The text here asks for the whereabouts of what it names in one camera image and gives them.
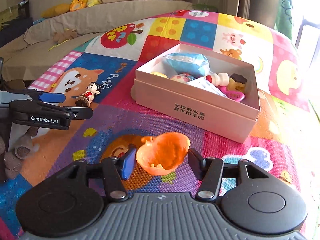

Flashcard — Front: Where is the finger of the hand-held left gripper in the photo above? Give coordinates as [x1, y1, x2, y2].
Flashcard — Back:
[60, 106, 94, 120]
[27, 91, 66, 104]

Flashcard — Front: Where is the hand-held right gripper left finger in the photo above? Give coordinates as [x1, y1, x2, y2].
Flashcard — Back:
[67, 146, 138, 202]

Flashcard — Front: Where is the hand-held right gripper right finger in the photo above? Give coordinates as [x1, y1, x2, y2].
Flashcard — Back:
[187, 148, 272, 201]

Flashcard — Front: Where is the boy figurine keychain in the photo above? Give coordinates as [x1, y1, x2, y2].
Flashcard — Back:
[75, 81, 113, 107]

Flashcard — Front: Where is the orange plastic bowl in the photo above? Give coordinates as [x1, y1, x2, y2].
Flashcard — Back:
[135, 133, 190, 175]

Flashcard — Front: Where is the pink toy strainer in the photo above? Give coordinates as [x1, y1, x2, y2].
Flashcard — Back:
[217, 85, 245, 102]

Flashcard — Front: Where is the white electronic device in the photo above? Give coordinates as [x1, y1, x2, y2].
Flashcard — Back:
[187, 77, 227, 97]

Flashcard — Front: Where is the pink cardboard box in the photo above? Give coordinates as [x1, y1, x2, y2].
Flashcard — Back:
[134, 43, 261, 120]

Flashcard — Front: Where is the white toy bottle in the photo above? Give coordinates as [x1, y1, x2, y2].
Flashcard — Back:
[205, 72, 229, 87]

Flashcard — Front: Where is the yellow toy cupcake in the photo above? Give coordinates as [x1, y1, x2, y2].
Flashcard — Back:
[226, 73, 248, 92]

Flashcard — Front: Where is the blue tissue packet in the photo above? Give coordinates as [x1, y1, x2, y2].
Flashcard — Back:
[161, 52, 210, 78]

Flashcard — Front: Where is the colourful cartoon play mat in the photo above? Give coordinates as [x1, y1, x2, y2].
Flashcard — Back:
[0, 9, 320, 240]

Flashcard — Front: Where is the grey plush toy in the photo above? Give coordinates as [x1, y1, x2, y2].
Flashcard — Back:
[0, 126, 38, 180]

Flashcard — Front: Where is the brown teddy bear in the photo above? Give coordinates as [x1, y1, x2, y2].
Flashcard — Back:
[53, 29, 78, 44]

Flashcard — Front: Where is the yellow pillow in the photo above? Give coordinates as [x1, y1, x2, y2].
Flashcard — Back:
[41, 3, 71, 18]

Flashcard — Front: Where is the beige sofa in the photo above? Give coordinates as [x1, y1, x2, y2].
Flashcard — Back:
[0, 0, 193, 80]

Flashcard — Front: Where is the teal patterned hanging cloth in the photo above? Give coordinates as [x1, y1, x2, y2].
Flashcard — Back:
[274, 0, 293, 40]

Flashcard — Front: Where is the grey curtain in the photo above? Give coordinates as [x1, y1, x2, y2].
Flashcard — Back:
[236, 0, 280, 28]

